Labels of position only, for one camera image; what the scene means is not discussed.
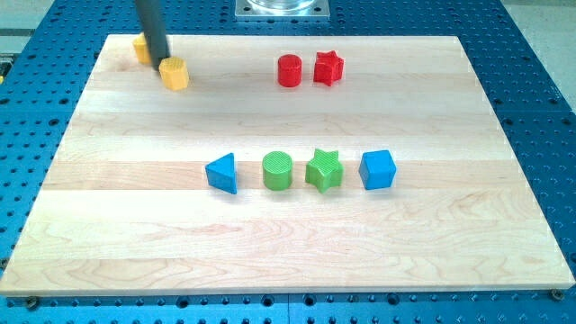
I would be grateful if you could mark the clear robot base plate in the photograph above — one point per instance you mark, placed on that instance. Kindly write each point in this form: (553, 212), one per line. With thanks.
(281, 9)

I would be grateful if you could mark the green cylinder block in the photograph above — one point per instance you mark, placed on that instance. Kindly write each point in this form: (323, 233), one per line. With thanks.
(277, 170)

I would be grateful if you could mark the yellow hexagon block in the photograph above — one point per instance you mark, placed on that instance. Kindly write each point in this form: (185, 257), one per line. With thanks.
(174, 73)

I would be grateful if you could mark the yellow block behind rod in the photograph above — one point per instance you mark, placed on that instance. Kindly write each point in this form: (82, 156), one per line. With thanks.
(141, 49)

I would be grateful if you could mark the red cylinder block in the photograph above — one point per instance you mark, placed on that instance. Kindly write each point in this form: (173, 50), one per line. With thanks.
(289, 68)

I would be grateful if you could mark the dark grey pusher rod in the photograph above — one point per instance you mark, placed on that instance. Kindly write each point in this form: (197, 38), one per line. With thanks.
(154, 28)

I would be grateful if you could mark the blue triangle block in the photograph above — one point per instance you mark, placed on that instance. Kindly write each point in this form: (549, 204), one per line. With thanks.
(221, 174)

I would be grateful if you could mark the blue cube block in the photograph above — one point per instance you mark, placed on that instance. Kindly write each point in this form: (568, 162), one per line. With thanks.
(377, 169)

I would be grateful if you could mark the blue perforated metal table plate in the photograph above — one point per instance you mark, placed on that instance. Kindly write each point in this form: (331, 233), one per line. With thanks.
(45, 82)

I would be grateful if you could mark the light wooden board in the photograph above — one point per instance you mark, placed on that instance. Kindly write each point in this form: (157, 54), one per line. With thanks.
(126, 208)

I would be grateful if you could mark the red star block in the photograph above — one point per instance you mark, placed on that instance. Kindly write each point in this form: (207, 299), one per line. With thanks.
(328, 68)

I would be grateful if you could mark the green star block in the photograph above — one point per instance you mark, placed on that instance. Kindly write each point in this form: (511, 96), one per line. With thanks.
(324, 170)

